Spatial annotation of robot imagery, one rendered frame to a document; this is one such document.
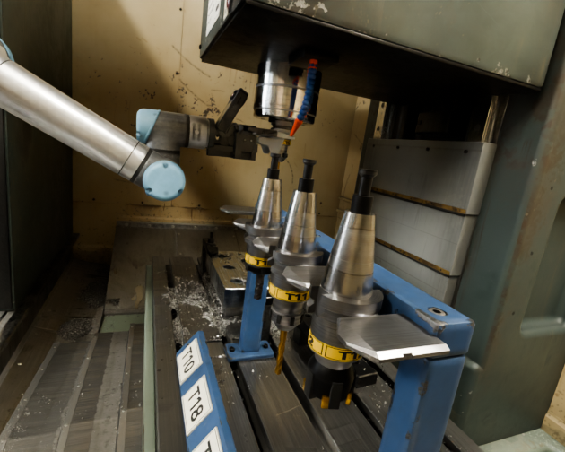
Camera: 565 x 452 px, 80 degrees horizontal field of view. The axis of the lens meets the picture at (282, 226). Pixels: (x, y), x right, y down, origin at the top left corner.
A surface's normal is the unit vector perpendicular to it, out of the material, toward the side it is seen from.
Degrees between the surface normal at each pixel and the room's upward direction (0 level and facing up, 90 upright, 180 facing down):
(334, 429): 0
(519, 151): 90
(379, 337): 0
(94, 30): 90
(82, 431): 8
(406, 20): 90
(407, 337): 0
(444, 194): 89
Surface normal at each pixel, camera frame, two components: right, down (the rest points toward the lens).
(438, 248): -0.92, -0.07
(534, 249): 0.36, 0.25
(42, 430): 0.07, -0.99
